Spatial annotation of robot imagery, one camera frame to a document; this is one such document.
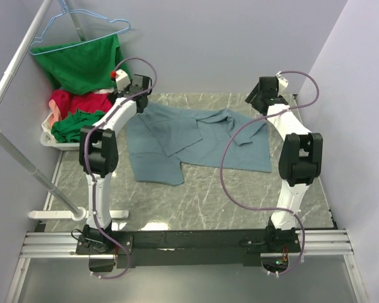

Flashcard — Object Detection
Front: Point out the pink garment in basket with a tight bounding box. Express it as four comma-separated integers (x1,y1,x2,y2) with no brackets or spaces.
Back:
48,99,63,126

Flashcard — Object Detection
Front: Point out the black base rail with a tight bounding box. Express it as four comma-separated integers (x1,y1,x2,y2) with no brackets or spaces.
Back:
18,229,354,274

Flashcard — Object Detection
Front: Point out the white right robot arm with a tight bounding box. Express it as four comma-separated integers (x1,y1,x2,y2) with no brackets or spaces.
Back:
246,72,323,230

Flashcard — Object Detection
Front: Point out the hanging green t shirt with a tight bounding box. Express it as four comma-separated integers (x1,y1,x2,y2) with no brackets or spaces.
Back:
31,35,124,95

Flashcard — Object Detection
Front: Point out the red t shirt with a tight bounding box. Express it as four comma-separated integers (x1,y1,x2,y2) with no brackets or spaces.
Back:
49,90,112,119

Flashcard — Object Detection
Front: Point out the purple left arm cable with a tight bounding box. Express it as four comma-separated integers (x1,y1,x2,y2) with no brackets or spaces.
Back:
85,57,158,281

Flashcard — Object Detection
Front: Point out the crumpled green t shirt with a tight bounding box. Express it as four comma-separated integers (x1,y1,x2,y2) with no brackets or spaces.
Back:
51,109,105,143

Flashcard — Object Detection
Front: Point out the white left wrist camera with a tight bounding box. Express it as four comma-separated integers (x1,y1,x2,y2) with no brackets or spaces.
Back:
110,69,131,93

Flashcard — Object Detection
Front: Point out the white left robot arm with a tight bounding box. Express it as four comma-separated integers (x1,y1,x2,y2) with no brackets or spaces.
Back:
79,74,153,254

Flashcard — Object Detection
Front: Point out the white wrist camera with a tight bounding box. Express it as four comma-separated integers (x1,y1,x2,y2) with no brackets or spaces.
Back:
275,71,289,93
110,69,131,93

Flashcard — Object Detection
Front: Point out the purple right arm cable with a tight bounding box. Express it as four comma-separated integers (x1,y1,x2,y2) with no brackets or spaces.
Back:
219,70,320,276

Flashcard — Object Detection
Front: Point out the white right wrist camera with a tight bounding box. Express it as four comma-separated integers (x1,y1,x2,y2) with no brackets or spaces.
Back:
275,71,289,93

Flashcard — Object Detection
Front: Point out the light blue wire hanger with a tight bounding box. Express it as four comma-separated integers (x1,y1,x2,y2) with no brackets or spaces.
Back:
28,1,131,56

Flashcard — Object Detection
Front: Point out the white plastic laundry basket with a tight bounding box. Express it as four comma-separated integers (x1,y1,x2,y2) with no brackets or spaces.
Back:
40,114,80,151

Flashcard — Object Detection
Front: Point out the white clothes rack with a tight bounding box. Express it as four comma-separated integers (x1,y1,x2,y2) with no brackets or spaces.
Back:
0,0,143,222

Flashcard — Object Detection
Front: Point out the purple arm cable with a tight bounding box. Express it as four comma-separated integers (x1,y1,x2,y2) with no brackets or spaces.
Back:
85,57,158,281
219,70,320,276

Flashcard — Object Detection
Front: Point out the grey-blue polo shirt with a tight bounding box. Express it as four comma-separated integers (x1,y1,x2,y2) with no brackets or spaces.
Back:
126,103,272,186

